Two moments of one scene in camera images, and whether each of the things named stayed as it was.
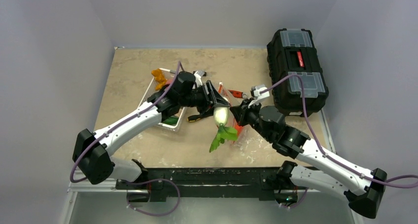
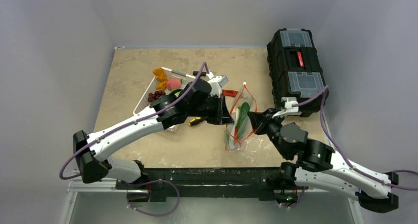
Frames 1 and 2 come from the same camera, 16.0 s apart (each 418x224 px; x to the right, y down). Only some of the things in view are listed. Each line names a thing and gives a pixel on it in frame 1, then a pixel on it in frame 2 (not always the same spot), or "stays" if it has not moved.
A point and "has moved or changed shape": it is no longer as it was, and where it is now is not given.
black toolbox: [293, 52] stays
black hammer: [200, 72] stays
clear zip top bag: [235, 134] has moved or changed shape
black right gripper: [243, 110] → [264, 122]
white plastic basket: [173, 123] stays
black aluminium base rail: [207, 182] stays
